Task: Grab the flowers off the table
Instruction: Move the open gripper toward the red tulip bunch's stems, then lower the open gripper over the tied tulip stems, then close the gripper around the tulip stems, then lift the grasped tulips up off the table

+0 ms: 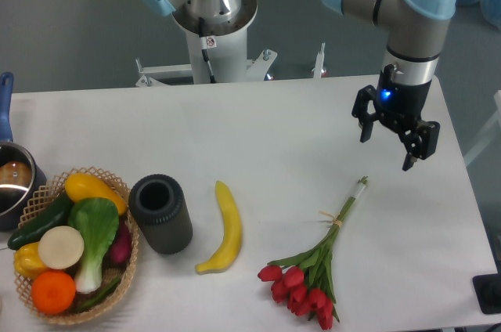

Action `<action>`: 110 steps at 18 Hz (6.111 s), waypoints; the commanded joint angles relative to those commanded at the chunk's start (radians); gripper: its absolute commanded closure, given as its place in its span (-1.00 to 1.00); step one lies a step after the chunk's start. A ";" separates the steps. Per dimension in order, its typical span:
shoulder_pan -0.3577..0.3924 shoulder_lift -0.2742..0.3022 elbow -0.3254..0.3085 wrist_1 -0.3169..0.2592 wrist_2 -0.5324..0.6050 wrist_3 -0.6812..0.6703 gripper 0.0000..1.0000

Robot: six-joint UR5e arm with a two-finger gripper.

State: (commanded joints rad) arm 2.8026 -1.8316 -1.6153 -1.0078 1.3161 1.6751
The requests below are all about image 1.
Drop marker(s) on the green bok choy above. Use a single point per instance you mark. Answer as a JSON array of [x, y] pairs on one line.
[[97, 220]]

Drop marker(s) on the dark grey ribbed vase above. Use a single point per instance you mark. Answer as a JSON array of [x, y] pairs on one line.
[[158, 206]]

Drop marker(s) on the yellow bell pepper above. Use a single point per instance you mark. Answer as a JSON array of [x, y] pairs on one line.
[[27, 261]]

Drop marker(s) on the blue saucepan with handle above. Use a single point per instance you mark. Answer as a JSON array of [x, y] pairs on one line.
[[20, 174]]

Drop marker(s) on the yellow squash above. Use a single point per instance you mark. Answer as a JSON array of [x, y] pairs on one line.
[[80, 186]]

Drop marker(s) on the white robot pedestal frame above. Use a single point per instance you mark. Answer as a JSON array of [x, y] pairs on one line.
[[216, 38]]

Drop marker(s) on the white round radish slice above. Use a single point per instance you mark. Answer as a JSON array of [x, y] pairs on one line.
[[61, 247]]

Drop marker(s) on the orange fruit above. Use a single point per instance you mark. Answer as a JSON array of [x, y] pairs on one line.
[[53, 292]]

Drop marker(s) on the woven wicker basket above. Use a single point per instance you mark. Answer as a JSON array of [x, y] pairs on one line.
[[41, 200]]

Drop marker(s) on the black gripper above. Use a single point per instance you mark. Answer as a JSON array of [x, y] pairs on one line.
[[398, 107]]

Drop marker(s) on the dark green cucumber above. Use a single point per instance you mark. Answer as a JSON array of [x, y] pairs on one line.
[[56, 214]]

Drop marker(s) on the white frame at right edge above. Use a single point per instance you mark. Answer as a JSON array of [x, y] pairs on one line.
[[485, 135]]

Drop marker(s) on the green bean pod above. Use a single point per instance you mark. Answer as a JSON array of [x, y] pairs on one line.
[[99, 297]]

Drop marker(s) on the black device at table edge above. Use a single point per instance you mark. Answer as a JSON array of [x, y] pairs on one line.
[[487, 290]]

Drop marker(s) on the yellow banana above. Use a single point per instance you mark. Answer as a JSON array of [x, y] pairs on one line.
[[229, 249]]

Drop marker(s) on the red tulip bouquet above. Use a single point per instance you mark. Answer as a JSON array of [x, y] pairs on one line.
[[305, 281]]

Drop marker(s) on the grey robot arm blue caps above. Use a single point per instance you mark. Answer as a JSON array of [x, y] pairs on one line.
[[416, 33]]

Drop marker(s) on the purple sweet potato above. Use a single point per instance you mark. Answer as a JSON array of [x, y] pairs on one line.
[[121, 248]]

